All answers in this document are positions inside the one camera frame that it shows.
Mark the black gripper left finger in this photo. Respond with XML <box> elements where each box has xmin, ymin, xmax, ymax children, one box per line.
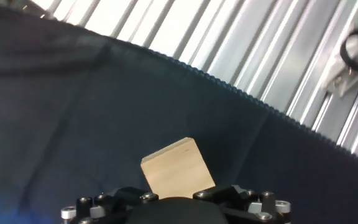
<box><xmin>60</xmin><ymin>186</ymin><xmax>160</xmax><ymax>224</ymax></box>

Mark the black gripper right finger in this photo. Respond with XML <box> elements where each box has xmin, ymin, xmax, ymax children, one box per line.
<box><xmin>193</xmin><ymin>184</ymin><xmax>292</xmax><ymax>224</ymax></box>

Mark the light wooden cube block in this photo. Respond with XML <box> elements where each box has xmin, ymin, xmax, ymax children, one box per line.
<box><xmin>140</xmin><ymin>137</ymin><xmax>216</xmax><ymax>200</ymax></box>

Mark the blue mountain print cloth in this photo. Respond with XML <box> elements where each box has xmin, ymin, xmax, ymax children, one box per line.
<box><xmin>0</xmin><ymin>1</ymin><xmax>358</xmax><ymax>224</ymax></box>

